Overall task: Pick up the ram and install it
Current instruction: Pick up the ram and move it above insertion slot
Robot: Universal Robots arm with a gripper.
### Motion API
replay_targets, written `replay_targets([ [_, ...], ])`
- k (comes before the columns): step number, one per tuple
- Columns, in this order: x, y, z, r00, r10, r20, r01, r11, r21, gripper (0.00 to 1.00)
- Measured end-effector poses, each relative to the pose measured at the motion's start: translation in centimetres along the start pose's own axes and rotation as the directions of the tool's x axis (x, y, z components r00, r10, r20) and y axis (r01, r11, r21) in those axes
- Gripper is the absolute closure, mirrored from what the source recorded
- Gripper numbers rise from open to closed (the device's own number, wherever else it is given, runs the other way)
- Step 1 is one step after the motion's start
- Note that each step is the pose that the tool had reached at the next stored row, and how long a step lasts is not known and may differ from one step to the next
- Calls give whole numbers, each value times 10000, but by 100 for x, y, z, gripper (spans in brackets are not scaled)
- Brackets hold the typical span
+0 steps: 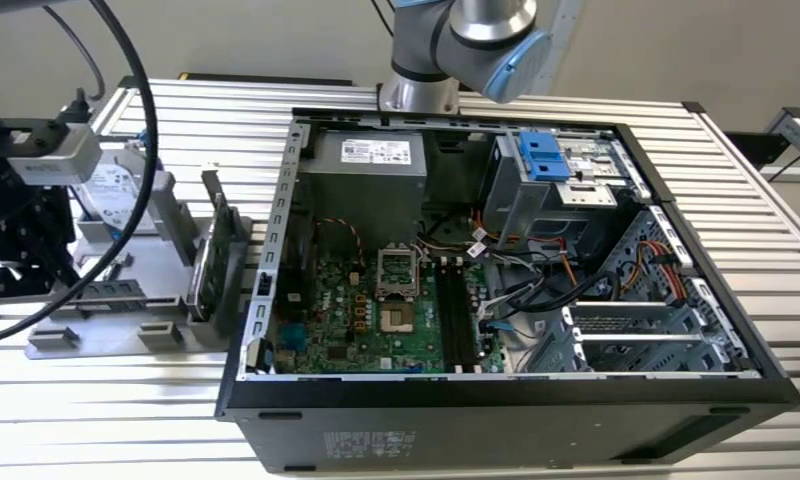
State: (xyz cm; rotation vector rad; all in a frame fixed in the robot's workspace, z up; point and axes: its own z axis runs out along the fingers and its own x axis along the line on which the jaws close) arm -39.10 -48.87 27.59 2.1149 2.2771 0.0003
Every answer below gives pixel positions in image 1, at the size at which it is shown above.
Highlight hard disk blue carrier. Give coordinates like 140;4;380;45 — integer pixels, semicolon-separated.
72;142;168;236

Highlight grey parts rack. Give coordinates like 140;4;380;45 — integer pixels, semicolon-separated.
24;172;255;360

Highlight green graphics card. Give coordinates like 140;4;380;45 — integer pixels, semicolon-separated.
186;160;245;324

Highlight green motherboard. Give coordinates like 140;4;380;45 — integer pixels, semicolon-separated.
272;239;508;374

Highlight grey power supply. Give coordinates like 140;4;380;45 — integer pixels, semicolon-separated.
297;128;429;251

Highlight metal socket cover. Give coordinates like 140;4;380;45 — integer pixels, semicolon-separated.
375;242;420;300

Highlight CPU socket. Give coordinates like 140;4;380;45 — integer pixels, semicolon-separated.
377;299;420;337

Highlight silver disk bay cage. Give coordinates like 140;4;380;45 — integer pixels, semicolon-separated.
483;128;645;251

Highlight blue disk bay latch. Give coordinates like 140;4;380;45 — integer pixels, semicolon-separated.
516;130;569;183

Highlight black PC case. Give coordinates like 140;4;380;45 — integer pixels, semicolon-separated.
213;107;800;474

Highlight silver expansion slot cover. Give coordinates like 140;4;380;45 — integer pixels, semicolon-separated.
572;332;712;372
563;301;695;334

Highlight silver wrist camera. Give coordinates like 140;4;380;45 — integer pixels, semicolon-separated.
5;124;105;186

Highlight thick black cable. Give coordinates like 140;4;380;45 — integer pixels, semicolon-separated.
0;0;154;346

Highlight thin black cable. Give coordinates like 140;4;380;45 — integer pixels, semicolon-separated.
38;3;106;104

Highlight red black twisted wire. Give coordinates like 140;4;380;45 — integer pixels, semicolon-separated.
313;216;368;266

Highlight multicolour power wire bundle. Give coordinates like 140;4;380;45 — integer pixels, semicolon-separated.
416;214;508;264

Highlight black cable bundle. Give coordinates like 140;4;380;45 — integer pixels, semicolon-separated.
479;269;619;324

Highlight orange red power wires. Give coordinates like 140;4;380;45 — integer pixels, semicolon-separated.
623;239;694;307

